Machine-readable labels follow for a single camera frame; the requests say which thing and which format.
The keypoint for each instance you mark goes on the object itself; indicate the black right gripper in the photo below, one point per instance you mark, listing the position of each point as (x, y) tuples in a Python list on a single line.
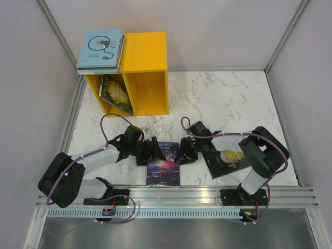
[(183, 152)]

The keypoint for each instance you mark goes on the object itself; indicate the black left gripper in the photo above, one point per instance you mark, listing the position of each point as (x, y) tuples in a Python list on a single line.
[(155, 150)]

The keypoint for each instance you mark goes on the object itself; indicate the purple galaxy cover book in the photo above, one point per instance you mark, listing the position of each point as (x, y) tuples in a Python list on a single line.
[(164, 172)]

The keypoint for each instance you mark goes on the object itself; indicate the black Moon Sixpence book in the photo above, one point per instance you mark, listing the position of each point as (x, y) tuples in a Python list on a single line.
[(221, 163)]

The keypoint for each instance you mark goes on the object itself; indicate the green gold cover book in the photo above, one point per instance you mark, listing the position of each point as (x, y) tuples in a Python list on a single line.
[(115, 93)]

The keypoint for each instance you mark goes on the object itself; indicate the blue 20000 Leagues book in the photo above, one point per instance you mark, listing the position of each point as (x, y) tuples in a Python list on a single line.
[(119, 57)]

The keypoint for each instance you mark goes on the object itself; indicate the dark Wuthering Heights book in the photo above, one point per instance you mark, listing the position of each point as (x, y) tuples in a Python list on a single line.
[(98, 73)]

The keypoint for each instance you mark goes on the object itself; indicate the light blue Old Man book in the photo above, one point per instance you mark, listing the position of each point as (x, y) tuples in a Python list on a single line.
[(100, 48)]

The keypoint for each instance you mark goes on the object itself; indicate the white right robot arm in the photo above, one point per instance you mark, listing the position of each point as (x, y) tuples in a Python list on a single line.
[(260, 149)]

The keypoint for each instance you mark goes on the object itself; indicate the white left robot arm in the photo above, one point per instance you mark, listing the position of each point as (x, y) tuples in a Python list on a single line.
[(64, 182)]

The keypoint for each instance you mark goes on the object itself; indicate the yellow wooden shelf box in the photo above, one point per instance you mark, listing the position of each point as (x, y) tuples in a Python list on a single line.
[(144, 69)]

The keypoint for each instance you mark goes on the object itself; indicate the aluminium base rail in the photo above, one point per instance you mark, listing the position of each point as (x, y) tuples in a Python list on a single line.
[(205, 196)]

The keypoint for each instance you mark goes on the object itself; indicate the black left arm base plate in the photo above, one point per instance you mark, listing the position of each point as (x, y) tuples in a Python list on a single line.
[(117, 201)]

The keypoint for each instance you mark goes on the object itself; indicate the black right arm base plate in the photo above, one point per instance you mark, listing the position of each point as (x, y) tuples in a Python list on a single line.
[(231, 197)]

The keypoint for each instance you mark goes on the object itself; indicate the perforated cable duct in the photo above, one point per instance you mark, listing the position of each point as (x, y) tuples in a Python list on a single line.
[(125, 212)]

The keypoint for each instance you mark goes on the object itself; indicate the aluminium corner post left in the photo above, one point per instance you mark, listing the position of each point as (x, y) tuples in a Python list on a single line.
[(57, 31)]

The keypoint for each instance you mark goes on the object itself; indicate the aluminium corner post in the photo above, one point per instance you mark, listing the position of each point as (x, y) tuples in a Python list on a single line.
[(57, 31), (289, 29)]

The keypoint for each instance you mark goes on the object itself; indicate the aluminium corner post right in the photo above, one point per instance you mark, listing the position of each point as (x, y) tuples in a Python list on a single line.
[(289, 29)]

